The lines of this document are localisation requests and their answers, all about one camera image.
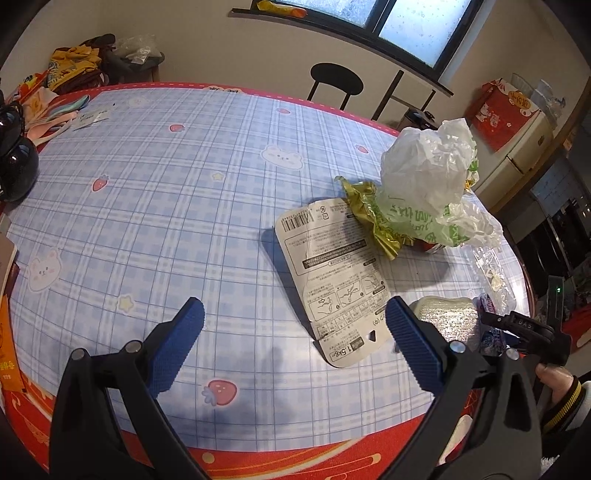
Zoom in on frosted window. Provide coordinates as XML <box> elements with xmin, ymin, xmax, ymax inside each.
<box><xmin>252</xmin><ymin>0</ymin><xmax>483</xmax><ymax>70</ymax></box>

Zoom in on clear crumpled plastic bag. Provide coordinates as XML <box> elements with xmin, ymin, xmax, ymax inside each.
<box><xmin>113</xmin><ymin>37</ymin><xmax>158</xmax><ymax>63</ymax></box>

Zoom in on black helmet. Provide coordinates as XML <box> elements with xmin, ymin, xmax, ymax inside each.
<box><xmin>0</xmin><ymin>104</ymin><xmax>40</xmax><ymax>204</ymax></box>

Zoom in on black metal stand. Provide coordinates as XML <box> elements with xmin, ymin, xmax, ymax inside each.
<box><xmin>372</xmin><ymin>69</ymin><xmax>437</xmax><ymax>125</ymax></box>

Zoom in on red cloth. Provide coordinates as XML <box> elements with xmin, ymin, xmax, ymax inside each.
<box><xmin>561</xmin><ymin>314</ymin><xmax>591</xmax><ymax>352</ymax></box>

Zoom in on pink cloth items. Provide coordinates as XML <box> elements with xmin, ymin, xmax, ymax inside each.
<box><xmin>18</xmin><ymin>92</ymin><xmax>90</xmax><ymax>141</ymax></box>

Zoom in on red gift box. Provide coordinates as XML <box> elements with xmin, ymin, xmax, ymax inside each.
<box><xmin>464</xmin><ymin>78</ymin><xmax>541</xmax><ymax>153</ymax></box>

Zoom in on dark cabinet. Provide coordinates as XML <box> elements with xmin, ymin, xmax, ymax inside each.
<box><xmin>508</xmin><ymin>157</ymin><xmax>591</xmax><ymax>278</ymax></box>

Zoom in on dark side table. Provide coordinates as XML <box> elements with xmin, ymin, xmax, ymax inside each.
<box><xmin>102</xmin><ymin>51</ymin><xmax>166</xmax><ymax>85</ymax></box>

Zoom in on clear plastic container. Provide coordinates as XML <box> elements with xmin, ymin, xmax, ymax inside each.
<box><xmin>510</xmin><ymin>71</ymin><xmax>566</xmax><ymax>109</ymax></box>

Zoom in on person's right forearm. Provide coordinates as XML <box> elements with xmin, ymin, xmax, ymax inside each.
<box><xmin>538</xmin><ymin>375</ymin><xmax>591</xmax><ymax>435</ymax></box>

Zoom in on white printed packaging card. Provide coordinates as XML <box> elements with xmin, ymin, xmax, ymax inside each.
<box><xmin>274</xmin><ymin>199</ymin><xmax>391</xmax><ymax>369</ymax></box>

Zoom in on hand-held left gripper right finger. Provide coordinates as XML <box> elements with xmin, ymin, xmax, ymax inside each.
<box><xmin>385</xmin><ymin>296</ymin><xmax>542</xmax><ymax>480</ymax></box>

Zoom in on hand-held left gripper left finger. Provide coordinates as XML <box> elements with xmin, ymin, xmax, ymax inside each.
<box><xmin>48</xmin><ymin>296</ymin><xmax>206</xmax><ymax>480</ymax></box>

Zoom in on white paper tags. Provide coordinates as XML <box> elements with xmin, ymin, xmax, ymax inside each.
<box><xmin>74</xmin><ymin>108</ymin><xmax>112</xmax><ymax>132</ymax></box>

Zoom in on blue plaid printed tablecloth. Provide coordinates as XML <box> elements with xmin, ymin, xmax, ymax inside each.
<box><xmin>0</xmin><ymin>82</ymin><xmax>536</xmax><ymax>480</ymax></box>

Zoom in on white green plastic bag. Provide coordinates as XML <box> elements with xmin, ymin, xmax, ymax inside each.
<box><xmin>376</xmin><ymin>119</ymin><xmax>504</xmax><ymax>250</ymax></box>

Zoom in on black round chair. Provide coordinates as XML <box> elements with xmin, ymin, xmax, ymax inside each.
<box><xmin>307</xmin><ymin>63</ymin><xmax>364</xmax><ymax>112</ymax></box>

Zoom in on orange printed packet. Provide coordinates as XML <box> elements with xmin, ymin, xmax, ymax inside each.
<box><xmin>0</xmin><ymin>295</ymin><xmax>24</xmax><ymax>393</ymax></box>

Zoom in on person's right hand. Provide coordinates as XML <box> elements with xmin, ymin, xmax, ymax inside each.
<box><xmin>536</xmin><ymin>364</ymin><xmax>574</xmax><ymax>403</ymax></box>

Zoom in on clear plastic wrapper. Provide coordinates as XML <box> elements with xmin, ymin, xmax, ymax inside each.
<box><xmin>471</xmin><ymin>244</ymin><xmax>515</xmax><ymax>310</ymax></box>

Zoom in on white cabinet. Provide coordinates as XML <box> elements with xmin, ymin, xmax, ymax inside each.
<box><xmin>471</xmin><ymin>111</ymin><xmax>555</xmax><ymax>213</ymax></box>

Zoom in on white scrubbing sponge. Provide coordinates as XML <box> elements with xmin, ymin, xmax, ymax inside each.
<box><xmin>410</xmin><ymin>296</ymin><xmax>481</xmax><ymax>344</ymax></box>

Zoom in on black box device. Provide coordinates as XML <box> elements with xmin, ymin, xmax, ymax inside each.
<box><xmin>406</xmin><ymin>108</ymin><xmax>439</xmax><ymax>131</ymax></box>

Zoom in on gold foil wrapper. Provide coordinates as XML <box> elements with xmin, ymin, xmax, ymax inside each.
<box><xmin>335</xmin><ymin>175</ymin><xmax>414</xmax><ymax>261</ymax></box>

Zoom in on yellow brown clothing pile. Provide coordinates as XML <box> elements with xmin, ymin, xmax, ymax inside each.
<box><xmin>48</xmin><ymin>34</ymin><xmax>116</xmax><ymax>93</ymax></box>

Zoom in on dark window sill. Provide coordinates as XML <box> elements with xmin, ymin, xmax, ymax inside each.
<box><xmin>229</xmin><ymin>7</ymin><xmax>455</xmax><ymax>97</ymax></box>

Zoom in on purple white snack wrapper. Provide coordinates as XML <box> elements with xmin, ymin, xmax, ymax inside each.
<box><xmin>478</xmin><ymin>293</ymin><xmax>506</xmax><ymax>356</ymax></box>

